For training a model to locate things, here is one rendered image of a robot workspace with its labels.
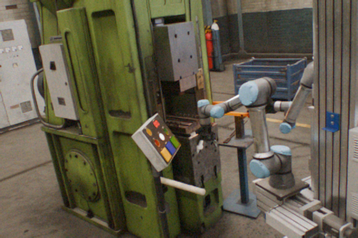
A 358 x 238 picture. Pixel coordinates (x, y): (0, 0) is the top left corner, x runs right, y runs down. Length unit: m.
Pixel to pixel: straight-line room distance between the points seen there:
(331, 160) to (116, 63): 1.62
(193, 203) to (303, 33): 8.43
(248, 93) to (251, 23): 9.93
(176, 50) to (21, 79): 5.39
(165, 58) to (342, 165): 1.39
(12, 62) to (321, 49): 6.46
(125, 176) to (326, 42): 1.95
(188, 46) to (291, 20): 8.43
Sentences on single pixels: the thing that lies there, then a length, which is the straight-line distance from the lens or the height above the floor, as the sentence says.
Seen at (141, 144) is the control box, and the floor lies 1.11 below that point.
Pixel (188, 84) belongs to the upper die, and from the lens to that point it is 2.68.
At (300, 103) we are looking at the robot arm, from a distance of 2.35.
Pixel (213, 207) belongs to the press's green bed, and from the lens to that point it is 3.19.
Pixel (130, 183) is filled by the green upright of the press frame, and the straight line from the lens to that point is 3.04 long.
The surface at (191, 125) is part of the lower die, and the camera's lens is 2.76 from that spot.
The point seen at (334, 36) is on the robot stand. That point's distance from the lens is 1.83.
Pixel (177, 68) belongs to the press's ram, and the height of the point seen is 1.45.
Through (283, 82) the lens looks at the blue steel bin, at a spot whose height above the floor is 0.41.
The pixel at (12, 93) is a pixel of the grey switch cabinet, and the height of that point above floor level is 0.73.
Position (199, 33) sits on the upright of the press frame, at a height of 1.64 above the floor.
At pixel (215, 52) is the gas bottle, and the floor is 0.55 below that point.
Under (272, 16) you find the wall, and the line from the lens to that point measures 11.28.
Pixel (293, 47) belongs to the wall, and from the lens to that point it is 11.01.
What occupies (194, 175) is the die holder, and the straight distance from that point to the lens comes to 2.79.
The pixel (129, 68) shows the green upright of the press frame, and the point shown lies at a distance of 2.48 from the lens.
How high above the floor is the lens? 1.87
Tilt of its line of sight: 18 degrees down
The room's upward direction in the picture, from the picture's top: 8 degrees counter-clockwise
